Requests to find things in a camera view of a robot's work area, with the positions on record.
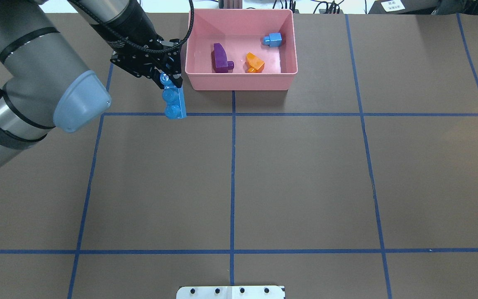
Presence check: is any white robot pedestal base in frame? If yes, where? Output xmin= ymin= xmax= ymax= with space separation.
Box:
xmin=176 ymin=285 xmax=286 ymax=299

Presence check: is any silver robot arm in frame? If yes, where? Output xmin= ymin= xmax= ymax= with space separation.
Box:
xmin=0 ymin=0 xmax=194 ymax=167

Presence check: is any small blue block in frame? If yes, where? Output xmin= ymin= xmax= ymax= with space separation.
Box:
xmin=262 ymin=32 xmax=283 ymax=48

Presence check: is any orange block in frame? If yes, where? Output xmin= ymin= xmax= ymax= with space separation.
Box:
xmin=245 ymin=52 xmax=265 ymax=74

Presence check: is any long blue studded block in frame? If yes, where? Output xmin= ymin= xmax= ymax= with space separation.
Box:
xmin=160 ymin=73 xmax=187 ymax=120

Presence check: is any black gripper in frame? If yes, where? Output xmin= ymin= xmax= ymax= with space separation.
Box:
xmin=110 ymin=39 xmax=183 ymax=88

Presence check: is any pink plastic box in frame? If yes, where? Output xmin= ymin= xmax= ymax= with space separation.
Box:
xmin=185 ymin=8 xmax=298 ymax=91

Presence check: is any purple block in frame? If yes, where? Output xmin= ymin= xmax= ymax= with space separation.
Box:
xmin=211 ymin=42 xmax=235 ymax=74

